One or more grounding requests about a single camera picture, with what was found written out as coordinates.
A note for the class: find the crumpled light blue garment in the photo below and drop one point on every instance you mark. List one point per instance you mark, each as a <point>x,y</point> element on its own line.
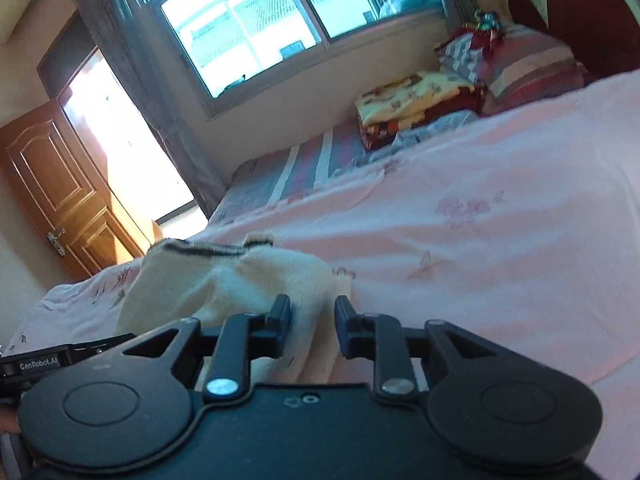
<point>410,138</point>

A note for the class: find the teal bedding outside window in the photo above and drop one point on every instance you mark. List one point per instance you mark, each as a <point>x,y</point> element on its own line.
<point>395,7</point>

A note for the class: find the red heart-shaped headboard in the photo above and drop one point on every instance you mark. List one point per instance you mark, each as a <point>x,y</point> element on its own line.
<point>603,34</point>

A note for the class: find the metal door handle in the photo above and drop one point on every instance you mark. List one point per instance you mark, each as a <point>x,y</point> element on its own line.
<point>54,239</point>

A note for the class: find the cream striped knitted sweater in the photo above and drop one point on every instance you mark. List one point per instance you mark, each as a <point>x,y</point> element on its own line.
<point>211,282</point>

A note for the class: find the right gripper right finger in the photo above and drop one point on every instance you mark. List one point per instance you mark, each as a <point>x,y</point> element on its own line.
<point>380,339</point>

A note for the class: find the red patterned cloth bundle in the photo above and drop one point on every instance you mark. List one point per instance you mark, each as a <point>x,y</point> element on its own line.
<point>486,31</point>

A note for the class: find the yellow red folded blanket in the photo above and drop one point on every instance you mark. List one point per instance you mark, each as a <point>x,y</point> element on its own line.
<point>412,102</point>

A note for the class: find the pink floral bed quilt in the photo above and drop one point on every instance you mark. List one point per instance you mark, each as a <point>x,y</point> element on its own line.
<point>508,250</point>

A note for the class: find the plaid striped pillow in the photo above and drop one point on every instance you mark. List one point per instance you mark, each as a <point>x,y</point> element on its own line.
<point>528,66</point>

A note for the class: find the sliding glass window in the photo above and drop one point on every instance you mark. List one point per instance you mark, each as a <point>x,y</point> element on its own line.
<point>234,49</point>

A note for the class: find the grey left curtain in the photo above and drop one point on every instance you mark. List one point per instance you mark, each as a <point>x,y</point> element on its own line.
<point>115,30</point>

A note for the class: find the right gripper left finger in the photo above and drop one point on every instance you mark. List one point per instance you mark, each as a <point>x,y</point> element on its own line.
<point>242,339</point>

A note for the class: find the striped purple bed sheet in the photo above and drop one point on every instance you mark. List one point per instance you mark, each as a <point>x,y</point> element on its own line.
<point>294,171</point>

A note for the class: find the brown wooden door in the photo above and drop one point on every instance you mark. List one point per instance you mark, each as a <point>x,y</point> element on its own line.
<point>59,186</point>

